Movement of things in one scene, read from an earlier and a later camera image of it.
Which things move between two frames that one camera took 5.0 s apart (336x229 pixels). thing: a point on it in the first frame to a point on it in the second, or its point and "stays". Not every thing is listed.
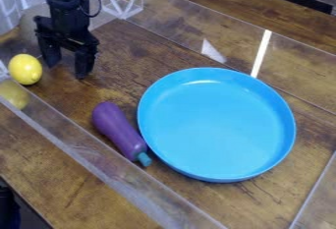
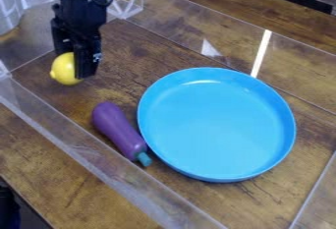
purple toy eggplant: [115, 128] stays
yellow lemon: [25, 69] to [63, 72]
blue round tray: [217, 124] stays
